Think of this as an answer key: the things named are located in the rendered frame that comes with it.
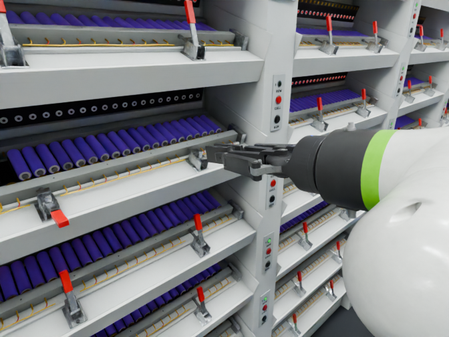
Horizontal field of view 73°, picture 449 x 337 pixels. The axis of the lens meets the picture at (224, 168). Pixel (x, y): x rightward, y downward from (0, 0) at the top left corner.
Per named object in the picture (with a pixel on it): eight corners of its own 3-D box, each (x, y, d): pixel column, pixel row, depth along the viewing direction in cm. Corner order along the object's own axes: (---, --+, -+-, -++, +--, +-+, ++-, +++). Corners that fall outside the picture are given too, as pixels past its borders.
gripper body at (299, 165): (314, 205, 36) (256, 192, 43) (349, 184, 41) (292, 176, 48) (311, 142, 34) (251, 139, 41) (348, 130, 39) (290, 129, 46)
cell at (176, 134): (168, 128, 68) (185, 142, 65) (161, 129, 67) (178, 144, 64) (169, 120, 67) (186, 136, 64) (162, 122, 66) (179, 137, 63)
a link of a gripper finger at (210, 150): (236, 164, 50) (234, 166, 50) (210, 161, 56) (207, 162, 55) (234, 147, 50) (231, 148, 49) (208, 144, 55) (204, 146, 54)
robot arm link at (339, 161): (397, 116, 35) (360, 129, 29) (395, 210, 38) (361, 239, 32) (347, 116, 39) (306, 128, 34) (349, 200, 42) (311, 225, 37)
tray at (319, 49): (393, 66, 107) (416, 25, 99) (286, 78, 70) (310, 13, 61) (345, 45, 118) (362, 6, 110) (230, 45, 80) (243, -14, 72)
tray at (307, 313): (349, 289, 145) (363, 273, 137) (264, 374, 107) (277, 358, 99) (315, 258, 156) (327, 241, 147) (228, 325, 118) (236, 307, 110)
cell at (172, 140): (160, 129, 67) (177, 144, 64) (153, 130, 66) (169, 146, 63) (161, 122, 66) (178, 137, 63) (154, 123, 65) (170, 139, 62)
